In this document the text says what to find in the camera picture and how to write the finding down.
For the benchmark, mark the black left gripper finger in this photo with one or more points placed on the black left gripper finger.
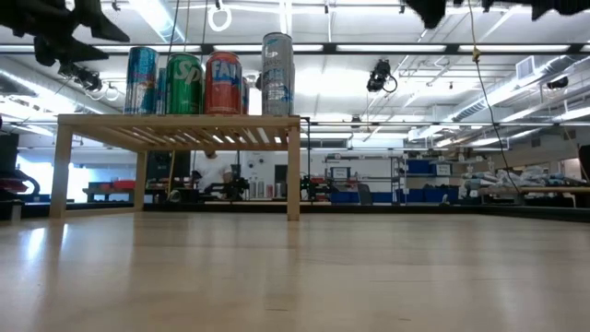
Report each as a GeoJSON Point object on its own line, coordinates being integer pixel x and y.
{"type": "Point", "coordinates": [64, 51]}
{"type": "Point", "coordinates": [99, 25]}

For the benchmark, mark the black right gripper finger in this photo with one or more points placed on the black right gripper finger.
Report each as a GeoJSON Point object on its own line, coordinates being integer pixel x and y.
{"type": "Point", "coordinates": [428, 11]}

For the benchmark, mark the silver light-blue Red Bull can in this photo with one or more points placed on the silver light-blue Red Bull can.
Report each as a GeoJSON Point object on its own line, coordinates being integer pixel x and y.
{"type": "Point", "coordinates": [142, 83]}

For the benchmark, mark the green Sprite can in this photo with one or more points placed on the green Sprite can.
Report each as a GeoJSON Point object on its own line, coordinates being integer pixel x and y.
{"type": "Point", "coordinates": [184, 87]}

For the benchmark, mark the silver Celsius Arctic Vibe can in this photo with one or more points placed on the silver Celsius Arctic Vibe can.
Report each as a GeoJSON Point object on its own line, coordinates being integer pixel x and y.
{"type": "Point", "coordinates": [278, 78]}

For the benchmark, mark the wooden slatted shelf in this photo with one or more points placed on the wooden slatted shelf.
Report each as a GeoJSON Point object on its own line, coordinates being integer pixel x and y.
{"type": "Point", "coordinates": [184, 121]}

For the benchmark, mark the black ceiling-mounted device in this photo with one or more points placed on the black ceiling-mounted device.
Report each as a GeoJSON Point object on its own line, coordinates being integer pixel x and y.
{"type": "Point", "coordinates": [87, 78]}
{"type": "Point", "coordinates": [558, 83]}

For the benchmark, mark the red and black bench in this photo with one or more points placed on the red and black bench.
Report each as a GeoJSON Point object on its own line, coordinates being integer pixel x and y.
{"type": "Point", "coordinates": [122, 184]}

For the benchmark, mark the black monitor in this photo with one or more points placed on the black monitor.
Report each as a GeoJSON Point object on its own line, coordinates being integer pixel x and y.
{"type": "Point", "coordinates": [161, 166]}

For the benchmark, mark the metal storage rack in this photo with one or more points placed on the metal storage rack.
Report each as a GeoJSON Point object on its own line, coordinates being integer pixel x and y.
{"type": "Point", "coordinates": [461, 161]}

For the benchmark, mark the blue storage bin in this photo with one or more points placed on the blue storage bin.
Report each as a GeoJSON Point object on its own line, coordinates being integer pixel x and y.
{"type": "Point", "coordinates": [381, 197]}
{"type": "Point", "coordinates": [433, 196]}
{"type": "Point", "coordinates": [343, 197]}
{"type": "Point", "coordinates": [441, 169]}
{"type": "Point", "coordinates": [417, 167]}

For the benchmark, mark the pile of bags and cloths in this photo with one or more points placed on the pile of bags and cloths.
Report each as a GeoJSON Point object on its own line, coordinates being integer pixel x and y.
{"type": "Point", "coordinates": [530, 177]}

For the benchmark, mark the person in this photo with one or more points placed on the person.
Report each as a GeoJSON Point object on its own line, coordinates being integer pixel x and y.
{"type": "Point", "coordinates": [213, 170]}

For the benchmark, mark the long wooden workbench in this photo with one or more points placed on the long wooden workbench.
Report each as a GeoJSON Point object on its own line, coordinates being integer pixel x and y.
{"type": "Point", "coordinates": [544, 190]}

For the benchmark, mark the black overhead camera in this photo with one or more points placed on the black overhead camera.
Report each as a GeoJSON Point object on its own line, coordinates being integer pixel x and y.
{"type": "Point", "coordinates": [379, 74]}

